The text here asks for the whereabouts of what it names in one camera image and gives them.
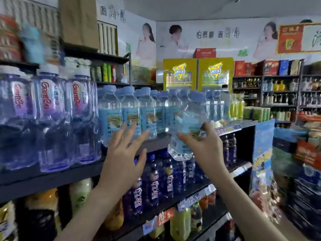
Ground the person's left hand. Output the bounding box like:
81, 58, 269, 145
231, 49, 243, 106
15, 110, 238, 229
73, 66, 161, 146
99, 123, 150, 199

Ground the person's right hand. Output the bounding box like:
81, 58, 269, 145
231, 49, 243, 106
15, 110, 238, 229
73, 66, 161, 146
177, 122, 226, 180

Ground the clear blue water bottle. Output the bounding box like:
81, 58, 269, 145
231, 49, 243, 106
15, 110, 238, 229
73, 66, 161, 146
168, 90, 210, 162

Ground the row of dark blue sports bottles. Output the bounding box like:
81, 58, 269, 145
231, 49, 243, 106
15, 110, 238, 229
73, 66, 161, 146
122, 134, 239, 222

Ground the white green label bottle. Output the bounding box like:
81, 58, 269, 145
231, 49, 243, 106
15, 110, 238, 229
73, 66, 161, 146
69, 178, 94, 216

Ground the orange brown label bottle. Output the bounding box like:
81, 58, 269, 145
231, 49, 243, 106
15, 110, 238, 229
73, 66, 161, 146
104, 198, 125, 232

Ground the row of blue label water bottles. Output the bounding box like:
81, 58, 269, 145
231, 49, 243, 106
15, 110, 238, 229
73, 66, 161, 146
98, 86, 226, 149

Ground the tall clear bottle red label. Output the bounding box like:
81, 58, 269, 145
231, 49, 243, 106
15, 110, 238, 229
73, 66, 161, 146
31, 64, 72, 173
0, 65, 40, 172
65, 66, 102, 165

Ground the dark grey metal shelf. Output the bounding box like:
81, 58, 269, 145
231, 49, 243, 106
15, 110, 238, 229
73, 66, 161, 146
0, 45, 259, 241

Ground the person's left forearm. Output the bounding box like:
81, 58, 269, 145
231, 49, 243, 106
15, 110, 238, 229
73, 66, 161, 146
55, 185, 128, 241

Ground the person's right forearm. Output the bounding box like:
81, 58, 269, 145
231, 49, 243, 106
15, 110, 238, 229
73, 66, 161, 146
211, 170, 289, 241

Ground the orange promotional price tag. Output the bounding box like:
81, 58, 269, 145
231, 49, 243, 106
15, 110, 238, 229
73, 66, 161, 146
142, 207, 176, 235

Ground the row of small coloured bottles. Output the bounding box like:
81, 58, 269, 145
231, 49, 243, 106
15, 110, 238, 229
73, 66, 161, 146
64, 58, 131, 83

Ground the blue standing banner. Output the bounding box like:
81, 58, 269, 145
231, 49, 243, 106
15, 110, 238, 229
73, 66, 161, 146
249, 119, 277, 221

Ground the yellow carton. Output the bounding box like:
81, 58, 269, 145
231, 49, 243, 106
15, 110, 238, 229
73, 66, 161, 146
198, 57, 235, 92
163, 58, 198, 91

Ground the stack of blue water packs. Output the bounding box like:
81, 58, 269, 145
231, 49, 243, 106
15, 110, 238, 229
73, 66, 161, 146
273, 127, 321, 241

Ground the large cardboard box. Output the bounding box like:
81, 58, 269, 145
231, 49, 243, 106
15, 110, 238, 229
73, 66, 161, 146
58, 0, 100, 52

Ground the light blue plastic jug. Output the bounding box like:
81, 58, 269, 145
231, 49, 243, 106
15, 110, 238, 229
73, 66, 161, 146
20, 25, 46, 66

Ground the stack of red cartons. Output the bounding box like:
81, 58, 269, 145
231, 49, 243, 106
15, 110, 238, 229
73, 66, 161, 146
0, 15, 23, 63

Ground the wall poster with people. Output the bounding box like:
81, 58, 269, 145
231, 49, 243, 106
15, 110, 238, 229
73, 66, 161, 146
95, 0, 321, 63

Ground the white wall radiator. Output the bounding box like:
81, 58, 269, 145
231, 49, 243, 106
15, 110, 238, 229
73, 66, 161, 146
98, 21, 119, 57

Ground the orange wall sign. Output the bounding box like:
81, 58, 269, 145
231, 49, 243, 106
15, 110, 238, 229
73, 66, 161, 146
277, 22, 321, 54

